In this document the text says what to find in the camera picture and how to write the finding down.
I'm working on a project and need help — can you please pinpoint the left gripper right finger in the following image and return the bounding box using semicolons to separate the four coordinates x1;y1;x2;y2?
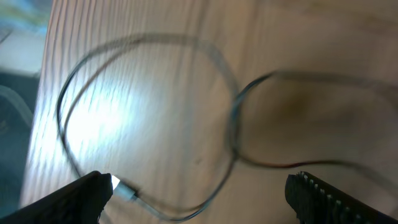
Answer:
285;172;397;224

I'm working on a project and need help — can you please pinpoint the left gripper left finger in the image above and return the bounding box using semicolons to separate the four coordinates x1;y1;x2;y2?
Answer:
1;171;113;224

